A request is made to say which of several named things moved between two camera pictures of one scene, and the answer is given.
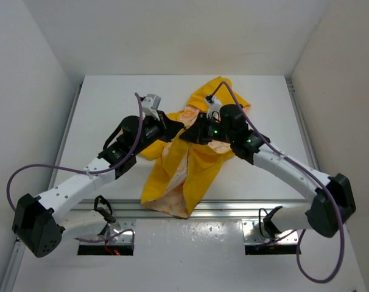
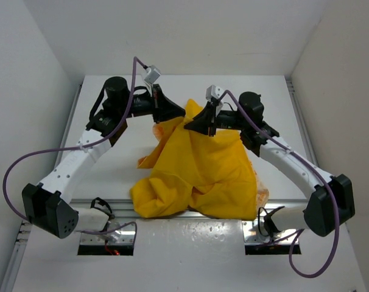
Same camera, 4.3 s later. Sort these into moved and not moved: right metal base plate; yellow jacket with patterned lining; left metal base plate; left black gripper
Moved: left black gripper; yellow jacket with patterned lining
Not moved: right metal base plate; left metal base plate
